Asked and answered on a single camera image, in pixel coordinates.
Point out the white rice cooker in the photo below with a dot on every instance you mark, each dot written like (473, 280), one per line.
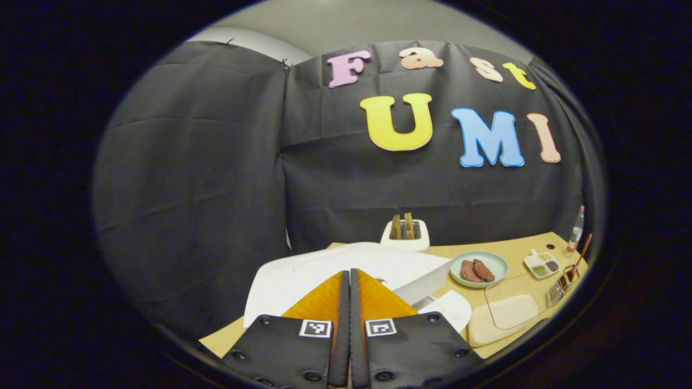
(303, 275)

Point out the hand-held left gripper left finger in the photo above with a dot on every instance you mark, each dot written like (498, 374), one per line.
(341, 346)

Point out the brown meat piece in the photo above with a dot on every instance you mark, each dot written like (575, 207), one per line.
(484, 270)
(469, 273)

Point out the white divided grain dish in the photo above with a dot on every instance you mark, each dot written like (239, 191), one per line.
(540, 265)

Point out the brown bread slice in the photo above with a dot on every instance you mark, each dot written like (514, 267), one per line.
(396, 228)
(409, 227)

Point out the white toaster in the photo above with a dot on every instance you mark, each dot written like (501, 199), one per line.
(405, 244)

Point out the pale green plate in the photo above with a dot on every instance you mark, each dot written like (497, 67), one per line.
(497, 265)

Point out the clear chopstick holder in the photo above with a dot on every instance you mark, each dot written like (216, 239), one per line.
(559, 289)

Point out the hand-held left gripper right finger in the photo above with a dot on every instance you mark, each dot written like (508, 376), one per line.
(356, 346)

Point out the black backdrop cloth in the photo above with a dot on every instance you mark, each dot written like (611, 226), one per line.
(189, 189)

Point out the small clear bottle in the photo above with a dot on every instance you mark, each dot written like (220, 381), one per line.
(574, 235)

